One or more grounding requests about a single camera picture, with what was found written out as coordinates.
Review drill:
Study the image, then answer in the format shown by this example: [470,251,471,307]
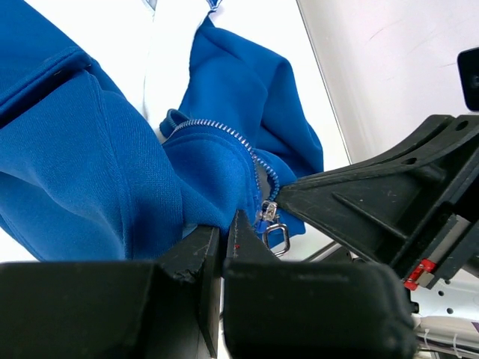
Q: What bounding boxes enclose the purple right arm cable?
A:
[413,316,479,355]

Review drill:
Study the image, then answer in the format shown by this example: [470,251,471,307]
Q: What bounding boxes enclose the blue jacket with white lining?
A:
[1,1,323,261]

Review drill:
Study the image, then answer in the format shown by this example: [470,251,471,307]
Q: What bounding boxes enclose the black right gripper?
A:
[278,115,478,290]

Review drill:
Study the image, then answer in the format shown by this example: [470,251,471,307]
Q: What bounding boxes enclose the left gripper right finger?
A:
[223,211,418,358]

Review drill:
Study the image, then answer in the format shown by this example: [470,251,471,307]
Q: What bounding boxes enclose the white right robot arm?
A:
[277,114,478,320]

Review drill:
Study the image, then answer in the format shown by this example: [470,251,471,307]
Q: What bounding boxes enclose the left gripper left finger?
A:
[1,227,221,358]

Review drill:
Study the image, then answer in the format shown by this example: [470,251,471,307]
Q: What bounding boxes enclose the aluminium right side rail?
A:
[297,1,353,163]

